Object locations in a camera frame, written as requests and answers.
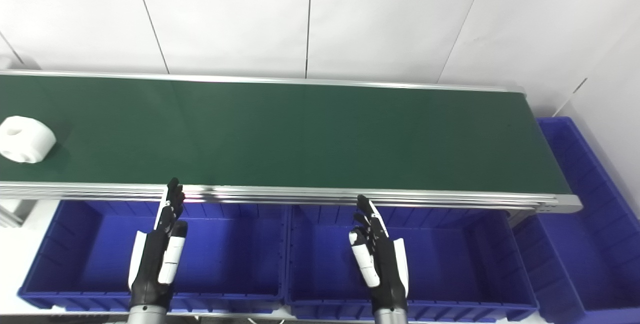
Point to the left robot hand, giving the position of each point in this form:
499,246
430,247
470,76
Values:
150,264

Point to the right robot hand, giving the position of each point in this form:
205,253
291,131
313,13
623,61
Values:
385,269

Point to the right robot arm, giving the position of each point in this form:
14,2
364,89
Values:
390,317

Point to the blue plastic bin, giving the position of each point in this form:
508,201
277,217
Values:
225,254
590,244
450,264

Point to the aluminium conveyor leg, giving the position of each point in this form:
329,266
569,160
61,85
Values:
12,211

